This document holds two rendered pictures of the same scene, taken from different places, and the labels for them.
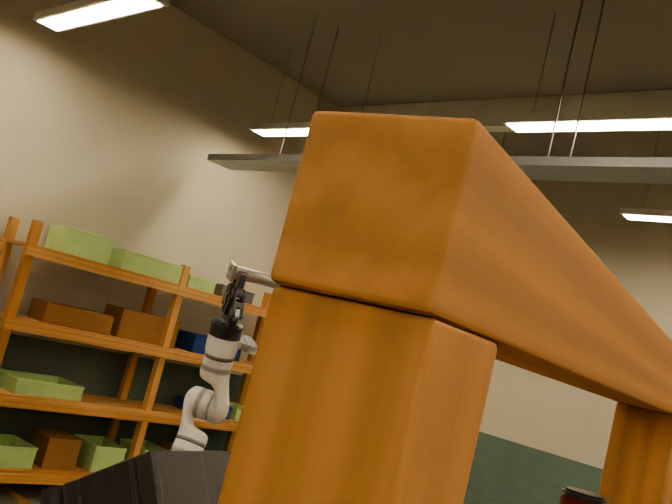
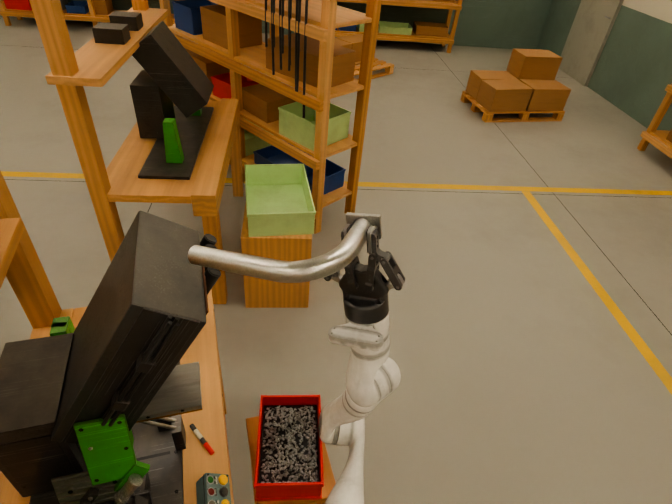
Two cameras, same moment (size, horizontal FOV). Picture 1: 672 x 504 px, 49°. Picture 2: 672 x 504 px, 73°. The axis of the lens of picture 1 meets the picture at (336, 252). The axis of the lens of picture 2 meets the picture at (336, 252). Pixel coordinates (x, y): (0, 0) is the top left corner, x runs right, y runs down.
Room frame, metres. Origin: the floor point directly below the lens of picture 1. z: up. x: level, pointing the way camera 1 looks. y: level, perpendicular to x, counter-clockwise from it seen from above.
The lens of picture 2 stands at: (2.01, -0.26, 2.34)
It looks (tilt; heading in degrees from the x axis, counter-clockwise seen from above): 39 degrees down; 128
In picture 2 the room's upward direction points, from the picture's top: 6 degrees clockwise
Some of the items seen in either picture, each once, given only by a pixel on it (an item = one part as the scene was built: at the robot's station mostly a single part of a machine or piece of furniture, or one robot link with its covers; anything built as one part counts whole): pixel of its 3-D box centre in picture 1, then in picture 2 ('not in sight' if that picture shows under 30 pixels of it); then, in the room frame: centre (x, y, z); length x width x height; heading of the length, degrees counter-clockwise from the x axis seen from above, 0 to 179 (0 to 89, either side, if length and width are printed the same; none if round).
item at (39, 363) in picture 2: not in sight; (49, 414); (0.97, -0.21, 1.07); 0.30 x 0.18 x 0.34; 148
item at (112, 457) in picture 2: not in sight; (109, 439); (1.23, -0.14, 1.17); 0.13 x 0.12 x 0.20; 148
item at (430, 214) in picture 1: (628, 365); not in sight; (0.97, -0.41, 1.90); 1.50 x 0.09 x 0.09; 148
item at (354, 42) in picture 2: not in sight; (351, 58); (-2.69, 5.61, 0.22); 1.20 x 0.80 x 0.44; 86
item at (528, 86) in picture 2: not in sight; (517, 84); (-0.23, 6.30, 0.37); 1.20 x 0.80 x 0.74; 54
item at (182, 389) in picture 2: not in sight; (132, 397); (1.12, -0.03, 1.11); 0.39 x 0.16 x 0.03; 58
